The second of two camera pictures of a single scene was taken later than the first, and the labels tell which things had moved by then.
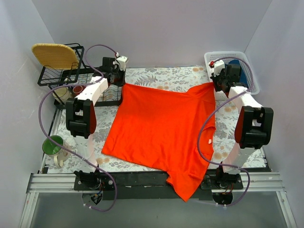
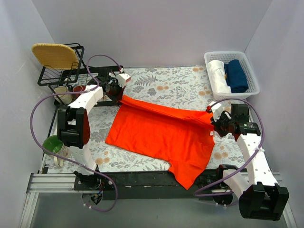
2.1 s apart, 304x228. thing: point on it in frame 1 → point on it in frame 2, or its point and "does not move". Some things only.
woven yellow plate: [56, 56] does not move
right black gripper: [218, 83] → [218, 124]
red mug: [77, 90] does not move
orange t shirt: [170, 130] does not move
